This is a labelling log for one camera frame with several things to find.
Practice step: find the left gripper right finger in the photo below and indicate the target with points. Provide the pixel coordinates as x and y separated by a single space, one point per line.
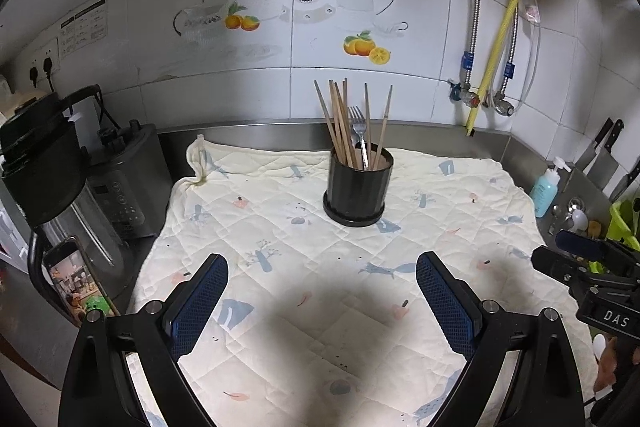
545 387

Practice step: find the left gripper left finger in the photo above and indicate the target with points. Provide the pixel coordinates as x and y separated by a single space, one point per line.
98 389

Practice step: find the black utensil holder cup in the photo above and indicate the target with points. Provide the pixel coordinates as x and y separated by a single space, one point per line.
356 198

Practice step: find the brown wooden chopstick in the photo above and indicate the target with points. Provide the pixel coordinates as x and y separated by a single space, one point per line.
338 117
345 101
330 124
341 89
379 146

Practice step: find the silver metal fork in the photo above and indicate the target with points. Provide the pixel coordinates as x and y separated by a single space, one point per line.
360 127

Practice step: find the kitchen cleaver knife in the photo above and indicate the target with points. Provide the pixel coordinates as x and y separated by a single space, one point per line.
597 162

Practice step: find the right hand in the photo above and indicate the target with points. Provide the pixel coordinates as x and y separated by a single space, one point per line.
606 366

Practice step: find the green dish rack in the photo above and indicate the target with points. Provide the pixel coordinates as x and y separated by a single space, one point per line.
624 224

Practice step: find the blue soap pump bottle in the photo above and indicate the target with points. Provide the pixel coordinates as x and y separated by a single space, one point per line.
546 186

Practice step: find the smartphone on stand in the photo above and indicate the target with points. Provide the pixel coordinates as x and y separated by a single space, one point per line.
74 282

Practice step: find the chrome water valve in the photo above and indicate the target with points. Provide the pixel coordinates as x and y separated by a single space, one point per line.
501 105

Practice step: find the white quilted patterned mat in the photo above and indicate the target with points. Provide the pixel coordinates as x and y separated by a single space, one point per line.
325 325

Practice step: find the red handle water valve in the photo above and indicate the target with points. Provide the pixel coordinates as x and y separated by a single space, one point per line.
461 92

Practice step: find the wall power socket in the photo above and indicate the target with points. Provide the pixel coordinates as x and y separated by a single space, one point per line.
45 61

